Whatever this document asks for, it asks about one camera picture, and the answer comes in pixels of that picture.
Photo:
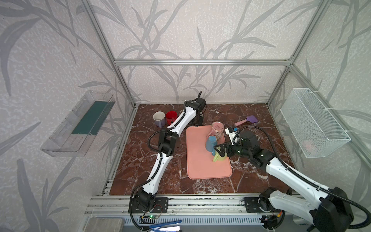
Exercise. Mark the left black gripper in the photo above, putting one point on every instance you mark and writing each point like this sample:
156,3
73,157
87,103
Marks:
199,116

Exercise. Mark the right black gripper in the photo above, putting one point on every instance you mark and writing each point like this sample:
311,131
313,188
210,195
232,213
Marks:
225,148

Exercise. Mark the red mug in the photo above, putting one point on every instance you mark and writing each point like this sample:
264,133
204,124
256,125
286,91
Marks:
171,117

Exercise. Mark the lavender purple mug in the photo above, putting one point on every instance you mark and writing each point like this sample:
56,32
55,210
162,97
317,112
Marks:
160,119

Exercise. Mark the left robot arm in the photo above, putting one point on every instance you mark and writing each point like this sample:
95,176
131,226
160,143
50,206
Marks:
164,142

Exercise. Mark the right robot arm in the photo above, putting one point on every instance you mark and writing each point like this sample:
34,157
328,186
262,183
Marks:
324,208

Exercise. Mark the light green mug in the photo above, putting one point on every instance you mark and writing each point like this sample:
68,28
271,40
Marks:
220,158

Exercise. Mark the blue dotted mug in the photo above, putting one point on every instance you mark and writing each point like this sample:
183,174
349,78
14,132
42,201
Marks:
210,143

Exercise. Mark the pink patterned mug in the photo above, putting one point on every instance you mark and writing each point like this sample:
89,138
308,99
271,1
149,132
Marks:
217,130

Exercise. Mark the pink plastic tray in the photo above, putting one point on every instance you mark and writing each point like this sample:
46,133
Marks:
200,164

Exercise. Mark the purple pink spatula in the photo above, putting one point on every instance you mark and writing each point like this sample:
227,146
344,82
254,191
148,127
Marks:
251,119

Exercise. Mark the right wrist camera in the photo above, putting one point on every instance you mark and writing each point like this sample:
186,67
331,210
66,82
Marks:
234,135

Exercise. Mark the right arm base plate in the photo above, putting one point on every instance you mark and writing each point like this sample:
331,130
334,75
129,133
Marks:
251,204

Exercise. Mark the aluminium front rail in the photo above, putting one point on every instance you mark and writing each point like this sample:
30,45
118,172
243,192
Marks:
192,209

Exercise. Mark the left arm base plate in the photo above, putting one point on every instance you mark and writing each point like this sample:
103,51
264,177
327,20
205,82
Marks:
156,205

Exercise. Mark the white wire basket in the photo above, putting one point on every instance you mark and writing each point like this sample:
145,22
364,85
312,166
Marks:
315,128

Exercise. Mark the blue handled tool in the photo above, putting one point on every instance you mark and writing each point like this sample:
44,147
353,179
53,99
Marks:
173,226

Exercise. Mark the clear plastic wall shelf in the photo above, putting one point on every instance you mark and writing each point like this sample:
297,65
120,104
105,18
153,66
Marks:
76,133

